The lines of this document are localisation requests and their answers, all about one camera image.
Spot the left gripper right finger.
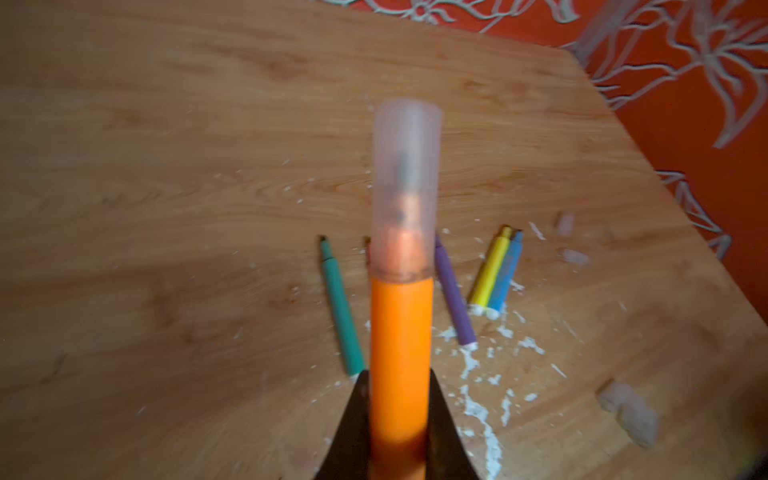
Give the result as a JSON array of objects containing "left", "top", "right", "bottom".
[{"left": 426, "top": 370, "right": 479, "bottom": 480}]

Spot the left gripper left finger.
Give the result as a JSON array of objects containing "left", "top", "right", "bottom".
[{"left": 315, "top": 370, "right": 370, "bottom": 480}]

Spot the green pen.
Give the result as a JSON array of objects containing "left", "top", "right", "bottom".
[{"left": 319, "top": 235, "right": 365, "bottom": 377}]

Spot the orange pen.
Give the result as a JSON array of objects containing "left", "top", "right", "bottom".
[{"left": 369, "top": 278, "right": 434, "bottom": 479}]

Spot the purple pen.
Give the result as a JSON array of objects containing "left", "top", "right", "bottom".
[{"left": 434, "top": 236, "right": 477, "bottom": 347}]

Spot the yellow pen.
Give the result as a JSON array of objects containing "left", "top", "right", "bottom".
[{"left": 468, "top": 225, "right": 513, "bottom": 316}]

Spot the blue pen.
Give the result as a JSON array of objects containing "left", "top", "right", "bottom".
[{"left": 485, "top": 230, "right": 524, "bottom": 321}]

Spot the pink pen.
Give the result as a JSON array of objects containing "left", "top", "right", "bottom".
[{"left": 363, "top": 236, "right": 371, "bottom": 266}]

